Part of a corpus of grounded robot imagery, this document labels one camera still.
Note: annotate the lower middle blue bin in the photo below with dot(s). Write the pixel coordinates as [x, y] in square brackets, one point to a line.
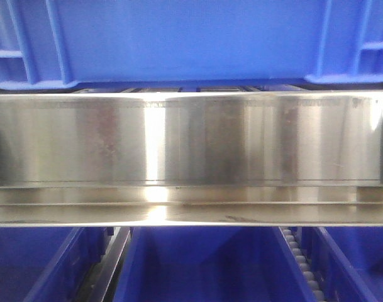
[201, 263]

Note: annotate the large blue plastic bin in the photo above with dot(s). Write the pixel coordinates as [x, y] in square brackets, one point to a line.
[65, 44]

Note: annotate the stainless steel shelf beam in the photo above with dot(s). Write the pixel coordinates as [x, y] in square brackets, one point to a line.
[203, 158]

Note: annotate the white roller track rail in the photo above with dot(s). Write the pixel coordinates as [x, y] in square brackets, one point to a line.
[302, 263]

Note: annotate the lower left blue bin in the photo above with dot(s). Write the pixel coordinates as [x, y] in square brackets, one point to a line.
[48, 263]

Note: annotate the lower right blue bin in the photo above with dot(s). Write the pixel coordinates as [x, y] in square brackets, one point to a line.
[347, 262]

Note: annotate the dark metal divider rail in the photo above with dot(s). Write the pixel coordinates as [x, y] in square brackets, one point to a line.
[101, 281]

